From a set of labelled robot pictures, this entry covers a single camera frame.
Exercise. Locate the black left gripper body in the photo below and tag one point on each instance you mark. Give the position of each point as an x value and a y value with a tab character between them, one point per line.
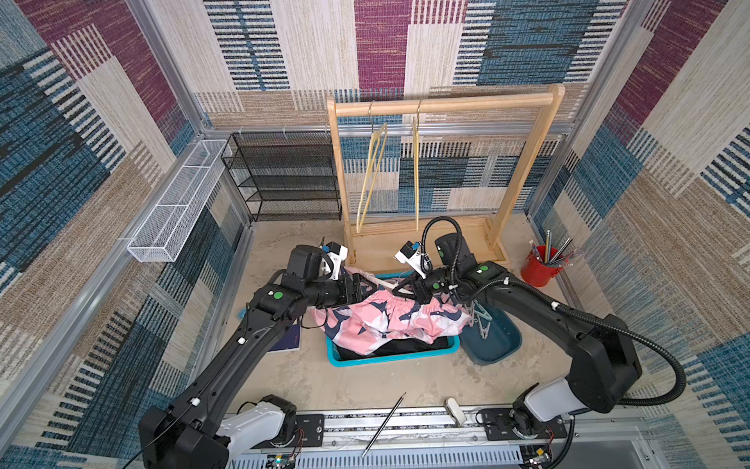
344	296

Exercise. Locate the black shorts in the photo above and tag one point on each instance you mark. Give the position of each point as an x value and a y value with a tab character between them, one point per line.
395	348

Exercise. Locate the dark teal plastic tray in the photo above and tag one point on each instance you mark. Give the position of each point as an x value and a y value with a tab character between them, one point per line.
503	340

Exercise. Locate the dark blue book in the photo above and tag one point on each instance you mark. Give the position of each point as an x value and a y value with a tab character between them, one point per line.
290	342

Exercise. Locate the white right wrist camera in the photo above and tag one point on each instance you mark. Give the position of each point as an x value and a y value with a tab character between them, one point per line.
415	255

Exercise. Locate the mint clothespin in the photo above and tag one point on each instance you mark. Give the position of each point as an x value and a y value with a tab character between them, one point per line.
481	312

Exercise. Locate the wooden clothes rack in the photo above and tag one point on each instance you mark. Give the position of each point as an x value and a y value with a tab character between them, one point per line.
372	246

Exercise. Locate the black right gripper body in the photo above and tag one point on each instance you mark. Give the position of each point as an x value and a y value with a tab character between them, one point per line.
420	287

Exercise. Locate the small white block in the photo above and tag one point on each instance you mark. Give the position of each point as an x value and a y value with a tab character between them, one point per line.
455	411

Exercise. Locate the pink patterned shorts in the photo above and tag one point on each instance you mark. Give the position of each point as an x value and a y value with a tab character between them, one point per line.
382	317

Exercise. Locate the white clothespin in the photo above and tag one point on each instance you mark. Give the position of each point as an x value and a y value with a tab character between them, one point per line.
484	328

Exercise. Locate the white wire wall basket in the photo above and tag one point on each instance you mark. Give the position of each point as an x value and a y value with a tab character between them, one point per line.
161	238

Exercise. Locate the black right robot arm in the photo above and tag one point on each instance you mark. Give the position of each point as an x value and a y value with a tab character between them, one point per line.
604	361

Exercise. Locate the turquoise plastic basket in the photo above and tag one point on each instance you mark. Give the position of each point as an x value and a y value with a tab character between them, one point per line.
334	361

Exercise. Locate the yellow hanger of beige shorts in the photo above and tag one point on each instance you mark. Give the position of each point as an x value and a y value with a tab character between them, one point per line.
376	151

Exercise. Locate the red pen cup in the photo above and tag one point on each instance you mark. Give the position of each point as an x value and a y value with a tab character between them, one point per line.
535	272

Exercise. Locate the white hanger of pink shorts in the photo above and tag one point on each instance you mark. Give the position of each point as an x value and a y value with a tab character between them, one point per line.
388	284

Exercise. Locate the black wire shelf rack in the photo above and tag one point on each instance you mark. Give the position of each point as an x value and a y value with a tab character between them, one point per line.
284	179

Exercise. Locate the thin metal rod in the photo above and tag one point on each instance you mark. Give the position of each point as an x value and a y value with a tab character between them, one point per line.
382	426

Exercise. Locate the yellow hanger of black shorts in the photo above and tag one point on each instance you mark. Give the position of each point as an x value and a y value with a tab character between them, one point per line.
415	147

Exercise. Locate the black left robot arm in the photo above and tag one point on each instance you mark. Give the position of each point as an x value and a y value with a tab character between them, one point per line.
186	434

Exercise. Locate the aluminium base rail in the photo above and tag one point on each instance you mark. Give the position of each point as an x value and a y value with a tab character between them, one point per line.
268	436

